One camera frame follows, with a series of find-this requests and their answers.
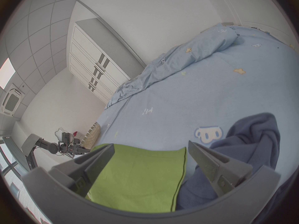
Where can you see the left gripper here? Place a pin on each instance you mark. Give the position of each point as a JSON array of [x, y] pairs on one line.
[[79, 150]]

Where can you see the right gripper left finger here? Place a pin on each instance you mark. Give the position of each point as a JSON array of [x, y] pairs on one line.
[[93, 169]]

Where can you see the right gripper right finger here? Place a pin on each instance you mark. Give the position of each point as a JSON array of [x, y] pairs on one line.
[[210, 169]]

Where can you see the green shorts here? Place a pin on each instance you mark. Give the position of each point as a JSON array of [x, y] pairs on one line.
[[140, 178]]

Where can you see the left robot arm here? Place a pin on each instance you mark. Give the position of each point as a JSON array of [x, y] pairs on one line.
[[52, 147]]

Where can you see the round woven basket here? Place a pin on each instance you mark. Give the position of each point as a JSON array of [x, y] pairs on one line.
[[92, 136]]

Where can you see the dark blue garment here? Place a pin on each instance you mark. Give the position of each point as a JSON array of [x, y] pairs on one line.
[[252, 139]]

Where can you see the bed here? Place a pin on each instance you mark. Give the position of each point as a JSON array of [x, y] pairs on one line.
[[186, 101]]

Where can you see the window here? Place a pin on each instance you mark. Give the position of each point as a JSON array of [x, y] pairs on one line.
[[14, 169]]

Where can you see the ceiling air conditioner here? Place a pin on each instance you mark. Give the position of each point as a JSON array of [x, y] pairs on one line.
[[11, 100]]

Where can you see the white wardrobe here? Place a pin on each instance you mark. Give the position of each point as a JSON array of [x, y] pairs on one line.
[[93, 55]]

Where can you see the ceiling light panel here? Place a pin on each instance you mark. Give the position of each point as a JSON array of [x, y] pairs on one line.
[[7, 73]]

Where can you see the pale blue quilt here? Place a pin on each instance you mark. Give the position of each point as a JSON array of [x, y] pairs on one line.
[[177, 62]]

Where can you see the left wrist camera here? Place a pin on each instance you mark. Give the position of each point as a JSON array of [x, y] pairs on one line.
[[65, 136]]

